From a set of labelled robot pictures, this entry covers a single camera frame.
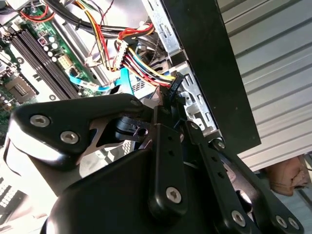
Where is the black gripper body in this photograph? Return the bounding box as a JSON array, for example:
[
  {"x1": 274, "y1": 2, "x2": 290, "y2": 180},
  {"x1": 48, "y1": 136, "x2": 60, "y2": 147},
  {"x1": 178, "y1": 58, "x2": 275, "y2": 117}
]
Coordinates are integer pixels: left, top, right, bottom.
[{"x1": 40, "y1": 146, "x2": 227, "y2": 234}]

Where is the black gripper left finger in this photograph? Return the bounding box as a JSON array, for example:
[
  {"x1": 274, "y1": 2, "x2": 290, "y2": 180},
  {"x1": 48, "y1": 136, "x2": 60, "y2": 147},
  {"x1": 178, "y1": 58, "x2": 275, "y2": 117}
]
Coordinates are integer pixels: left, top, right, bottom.
[{"x1": 7, "y1": 93, "x2": 188, "y2": 219}]

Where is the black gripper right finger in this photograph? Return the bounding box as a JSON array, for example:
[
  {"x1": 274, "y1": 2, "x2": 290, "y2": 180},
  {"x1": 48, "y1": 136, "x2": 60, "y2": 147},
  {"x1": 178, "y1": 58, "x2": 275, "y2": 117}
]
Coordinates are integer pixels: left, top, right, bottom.
[{"x1": 173, "y1": 97, "x2": 305, "y2": 234}]

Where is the orange yellow disk power wire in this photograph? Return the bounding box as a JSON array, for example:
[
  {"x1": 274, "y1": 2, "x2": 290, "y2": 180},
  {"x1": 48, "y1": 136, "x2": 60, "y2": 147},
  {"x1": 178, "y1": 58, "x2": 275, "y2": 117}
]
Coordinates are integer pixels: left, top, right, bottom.
[{"x1": 73, "y1": 0, "x2": 183, "y2": 104}]

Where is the blue data wire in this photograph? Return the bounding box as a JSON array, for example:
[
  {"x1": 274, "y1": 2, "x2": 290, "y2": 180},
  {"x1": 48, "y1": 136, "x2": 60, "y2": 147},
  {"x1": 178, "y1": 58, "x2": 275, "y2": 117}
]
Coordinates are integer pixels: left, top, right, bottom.
[{"x1": 69, "y1": 67, "x2": 134, "y2": 97}]

